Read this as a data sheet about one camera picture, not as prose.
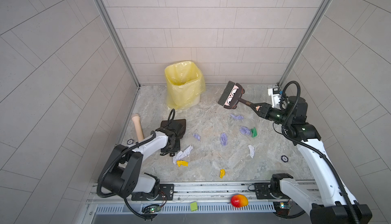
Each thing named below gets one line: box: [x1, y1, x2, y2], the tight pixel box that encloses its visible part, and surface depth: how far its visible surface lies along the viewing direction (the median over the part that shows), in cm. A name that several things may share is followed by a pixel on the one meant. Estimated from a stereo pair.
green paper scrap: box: [250, 126, 259, 138], surface depth 92 cm
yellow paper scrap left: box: [176, 160, 189, 167], surface depth 80 cm
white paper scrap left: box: [172, 150, 183, 165], surface depth 82 cm
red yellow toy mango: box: [230, 193, 249, 209], surface depth 68 cm
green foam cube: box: [189, 201, 198, 212], surface depth 68 cm
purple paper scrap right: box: [239, 126, 251, 135], surface depth 93 cm
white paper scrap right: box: [247, 144, 256, 159], surface depth 86 cm
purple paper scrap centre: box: [220, 132, 228, 146], surface depth 89 cm
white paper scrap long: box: [180, 144, 194, 159], surface depth 85 cm
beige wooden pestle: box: [131, 114, 145, 142], surface depth 94 cm
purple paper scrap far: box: [230, 113, 245, 120], surface depth 100 cm
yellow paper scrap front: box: [219, 169, 226, 179], surface depth 78 cm
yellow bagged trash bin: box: [164, 60, 206, 111], surface depth 96 cm
